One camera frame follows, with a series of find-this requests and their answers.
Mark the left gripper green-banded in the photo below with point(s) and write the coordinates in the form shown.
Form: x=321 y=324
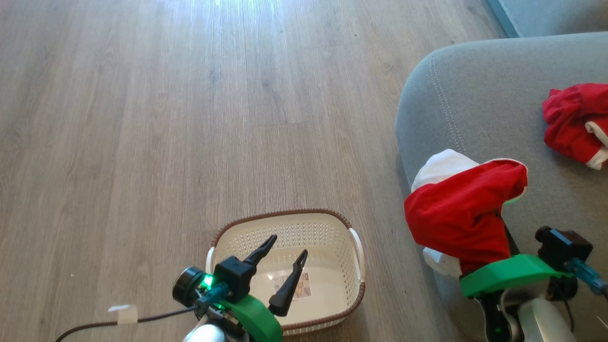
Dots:
x=256 y=318

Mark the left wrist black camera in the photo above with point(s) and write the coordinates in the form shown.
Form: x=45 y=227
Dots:
x=228 y=278

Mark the wrist black camera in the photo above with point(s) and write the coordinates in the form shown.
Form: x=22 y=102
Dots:
x=228 y=278
x=563 y=247

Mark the right white grey robot arm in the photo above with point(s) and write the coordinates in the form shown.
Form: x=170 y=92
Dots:
x=541 y=318

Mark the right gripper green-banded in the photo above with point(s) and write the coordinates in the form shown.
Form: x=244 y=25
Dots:
x=513 y=273

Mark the grey-blue sofa section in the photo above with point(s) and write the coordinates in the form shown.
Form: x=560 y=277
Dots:
x=555 y=14

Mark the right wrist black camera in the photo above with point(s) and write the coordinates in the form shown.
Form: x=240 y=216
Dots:
x=563 y=247

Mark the white basket with brown rim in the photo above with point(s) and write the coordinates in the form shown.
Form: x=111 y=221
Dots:
x=327 y=242

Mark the grey fabric sofa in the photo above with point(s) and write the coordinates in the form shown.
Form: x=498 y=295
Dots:
x=475 y=104

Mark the red and white garment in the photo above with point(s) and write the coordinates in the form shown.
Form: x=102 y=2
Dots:
x=456 y=213

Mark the paper sticker in basket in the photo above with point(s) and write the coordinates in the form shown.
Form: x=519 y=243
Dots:
x=295 y=287

